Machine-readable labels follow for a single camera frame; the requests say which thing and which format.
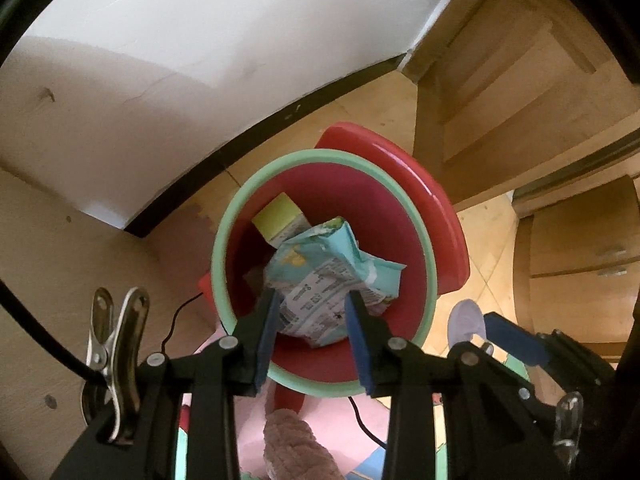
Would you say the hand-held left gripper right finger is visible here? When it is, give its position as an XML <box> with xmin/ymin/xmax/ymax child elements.
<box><xmin>345</xmin><ymin>290</ymin><xmax>568</xmax><ymax>480</ymax></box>

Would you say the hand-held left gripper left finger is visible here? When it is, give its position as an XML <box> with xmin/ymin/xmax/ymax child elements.
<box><xmin>50</xmin><ymin>287</ymin><xmax>283</xmax><ymax>480</ymax></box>

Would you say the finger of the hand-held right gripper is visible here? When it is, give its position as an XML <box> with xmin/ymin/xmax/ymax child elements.
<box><xmin>482</xmin><ymin>311</ymin><xmax>548</xmax><ymax>368</ymax></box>

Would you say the light blue printed packet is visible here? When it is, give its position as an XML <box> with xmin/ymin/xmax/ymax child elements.
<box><xmin>264</xmin><ymin>216</ymin><xmax>407</xmax><ymax>348</ymax></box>

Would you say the white green cardboard box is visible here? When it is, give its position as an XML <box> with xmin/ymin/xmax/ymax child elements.
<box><xmin>251</xmin><ymin>192</ymin><xmax>308</xmax><ymax>248</ymax></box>

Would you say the red bin with green rim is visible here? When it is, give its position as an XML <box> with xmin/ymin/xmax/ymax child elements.
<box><xmin>210</xmin><ymin>149</ymin><xmax>440</xmax><ymax>400</ymax></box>

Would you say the metal spring clip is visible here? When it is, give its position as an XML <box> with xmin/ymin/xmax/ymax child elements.
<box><xmin>82</xmin><ymin>287</ymin><xmax>151</xmax><ymax>446</ymax></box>
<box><xmin>552</xmin><ymin>392</ymin><xmax>585</xmax><ymax>456</ymax></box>

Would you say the pale grey slipper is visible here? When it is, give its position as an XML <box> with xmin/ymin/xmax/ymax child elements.
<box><xmin>447</xmin><ymin>299</ymin><xmax>487</xmax><ymax>351</ymax></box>

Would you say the red fluffy slipper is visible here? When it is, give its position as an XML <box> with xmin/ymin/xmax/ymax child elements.
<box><xmin>274</xmin><ymin>389</ymin><xmax>306</xmax><ymax>413</ymax></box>

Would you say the wooden drawer cabinet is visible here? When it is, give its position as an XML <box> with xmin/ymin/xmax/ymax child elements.
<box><xmin>512</xmin><ymin>175</ymin><xmax>640</xmax><ymax>358</ymax></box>

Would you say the colourful foam floor mat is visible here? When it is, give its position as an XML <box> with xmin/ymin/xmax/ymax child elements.
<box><xmin>340</xmin><ymin>390</ymin><xmax>451</xmax><ymax>480</ymax></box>

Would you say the pink fuzzy slipper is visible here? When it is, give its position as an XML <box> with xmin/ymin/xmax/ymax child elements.
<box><xmin>262</xmin><ymin>407</ymin><xmax>346</xmax><ymax>480</ymax></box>

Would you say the red bin lid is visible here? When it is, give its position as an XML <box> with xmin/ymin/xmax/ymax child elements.
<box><xmin>315</xmin><ymin>121</ymin><xmax>471</xmax><ymax>293</ymax></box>

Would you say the wooden door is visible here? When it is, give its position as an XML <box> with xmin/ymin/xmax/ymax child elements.
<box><xmin>402</xmin><ymin>0</ymin><xmax>640</xmax><ymax>211</ymax></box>

